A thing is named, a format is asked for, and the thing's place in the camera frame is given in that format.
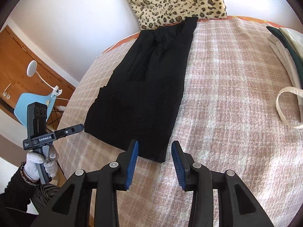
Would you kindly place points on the left hand white glove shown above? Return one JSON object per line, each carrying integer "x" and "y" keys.
{"x": 33, "y": 159}

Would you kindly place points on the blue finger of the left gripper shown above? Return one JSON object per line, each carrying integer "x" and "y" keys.
{"x": 69, "y": 131}

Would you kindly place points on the leopard print cushion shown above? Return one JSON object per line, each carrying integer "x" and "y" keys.
{"x": 152, "y": 14}

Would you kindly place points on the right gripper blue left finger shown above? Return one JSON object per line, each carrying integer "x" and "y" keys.
{"x": 70, "y": 206}

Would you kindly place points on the orange floral bed sheet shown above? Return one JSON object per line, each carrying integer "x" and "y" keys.
{"x": 229, "y": 17}

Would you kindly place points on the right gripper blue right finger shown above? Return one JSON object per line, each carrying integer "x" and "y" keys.
{"x": 237, "y": 204}

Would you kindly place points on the left forearm black sleeve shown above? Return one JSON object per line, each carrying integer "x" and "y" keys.
{"x": 16, "y": 198}

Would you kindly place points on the wooden door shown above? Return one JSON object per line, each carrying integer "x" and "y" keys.
{"x": 15, "y": 57}

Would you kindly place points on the light blue chair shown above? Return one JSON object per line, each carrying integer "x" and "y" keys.
{"x": 32, "y": 105}

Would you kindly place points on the white clip-on desk lamp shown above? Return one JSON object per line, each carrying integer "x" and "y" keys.
{"x": 32, "y": 70}

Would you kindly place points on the black short-sleeved top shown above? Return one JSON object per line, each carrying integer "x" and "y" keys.
{"x": 142, "y": 97}

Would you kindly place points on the stack of folded clothes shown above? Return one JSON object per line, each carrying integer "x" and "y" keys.
{"x": 286, "y": 43}

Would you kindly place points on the pink plaid blanket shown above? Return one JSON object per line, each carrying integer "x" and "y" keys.
{"x": 227, "y": 120}

